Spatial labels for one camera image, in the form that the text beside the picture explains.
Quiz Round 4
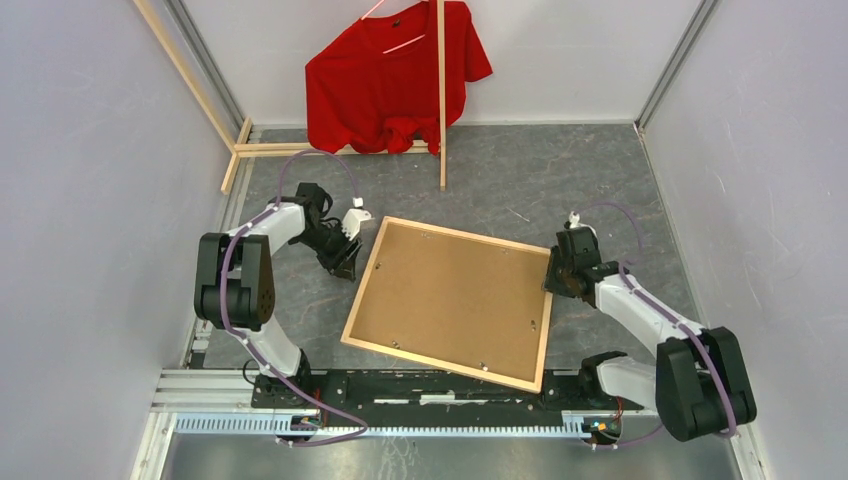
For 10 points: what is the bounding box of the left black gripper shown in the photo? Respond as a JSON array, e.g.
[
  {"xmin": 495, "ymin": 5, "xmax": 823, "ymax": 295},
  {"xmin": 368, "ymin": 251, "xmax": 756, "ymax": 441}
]
[{"xmin": 293, "ymin": 223, "xmax": 364, "ymax": 284}]

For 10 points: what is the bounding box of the brown backing board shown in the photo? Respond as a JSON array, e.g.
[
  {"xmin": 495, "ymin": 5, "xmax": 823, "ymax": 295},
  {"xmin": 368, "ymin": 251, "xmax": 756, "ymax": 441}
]
[{"xmin": 348, "ymin": 222, "xmax": 551, "ymax": 384}]

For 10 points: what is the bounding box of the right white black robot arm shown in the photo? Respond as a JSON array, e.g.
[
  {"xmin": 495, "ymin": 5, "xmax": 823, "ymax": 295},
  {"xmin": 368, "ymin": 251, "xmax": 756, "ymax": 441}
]
[{"xmin": 544, "ymin": 221, "xmax": 758, "ymax": 442}]

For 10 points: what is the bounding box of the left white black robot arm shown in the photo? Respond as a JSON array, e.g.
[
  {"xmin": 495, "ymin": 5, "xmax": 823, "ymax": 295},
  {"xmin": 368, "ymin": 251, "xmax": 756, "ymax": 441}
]
[{"xmin": 194, "ymin": 183, "xmax": 373, "ymax": 408}]

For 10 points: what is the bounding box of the wooden clothes rack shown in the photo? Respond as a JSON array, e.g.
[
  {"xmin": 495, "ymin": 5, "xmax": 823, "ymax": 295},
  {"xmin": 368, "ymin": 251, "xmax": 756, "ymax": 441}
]
[{"xmin": 135, "ymin": 1, "xmax": 448, "ymax": 195}]

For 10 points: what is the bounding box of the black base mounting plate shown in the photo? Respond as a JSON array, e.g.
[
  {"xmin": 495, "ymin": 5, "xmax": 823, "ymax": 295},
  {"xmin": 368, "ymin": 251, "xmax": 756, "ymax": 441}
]
[{"xmin": 243, "ymin": 369, "xmax": 642, "ymax": 430}]

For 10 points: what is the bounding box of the red t-shirt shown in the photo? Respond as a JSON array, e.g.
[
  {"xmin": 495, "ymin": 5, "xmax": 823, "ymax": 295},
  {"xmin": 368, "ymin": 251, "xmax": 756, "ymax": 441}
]
[{"xmin": 305, "ymin": 1, "xmax": 493, "ymax": 154}]

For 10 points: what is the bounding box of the pink clothes hanger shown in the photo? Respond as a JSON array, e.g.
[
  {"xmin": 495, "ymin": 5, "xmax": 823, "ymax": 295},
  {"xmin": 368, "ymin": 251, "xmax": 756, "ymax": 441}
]
[{"xmin": 357, "ymin": 1, "xmax": 433, "ymax": 54}]

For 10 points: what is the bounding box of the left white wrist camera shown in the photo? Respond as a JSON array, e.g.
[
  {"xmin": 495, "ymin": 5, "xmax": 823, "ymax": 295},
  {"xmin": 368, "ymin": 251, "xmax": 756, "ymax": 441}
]
[{"xmin": 341, "ymin": 197, "xmax": 374, "ymax": 244}]

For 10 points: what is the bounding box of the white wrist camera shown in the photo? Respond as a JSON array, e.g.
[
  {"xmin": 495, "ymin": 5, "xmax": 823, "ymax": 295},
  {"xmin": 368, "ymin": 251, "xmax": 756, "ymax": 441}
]
[
  {"xmin": 341, "ymin": 197, "xmax": 374, "ymax": 244},
  {"xmin": 564, "ymin": 210, "xmax": 598, "ymax": 244}
]

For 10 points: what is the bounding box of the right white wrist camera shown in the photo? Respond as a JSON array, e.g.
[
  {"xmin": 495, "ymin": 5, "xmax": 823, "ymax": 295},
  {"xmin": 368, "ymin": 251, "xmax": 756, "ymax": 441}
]
[{"xmin": 564, "ymin": 210, "xmax": 598, "ymax": 244}]

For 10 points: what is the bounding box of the white slotted cable duct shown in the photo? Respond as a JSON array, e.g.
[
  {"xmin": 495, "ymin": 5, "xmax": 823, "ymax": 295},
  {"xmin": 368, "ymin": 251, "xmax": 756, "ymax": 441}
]
[{"xmin": 173, "ymin": 411, "xmax": 591, "ymax": 439}]

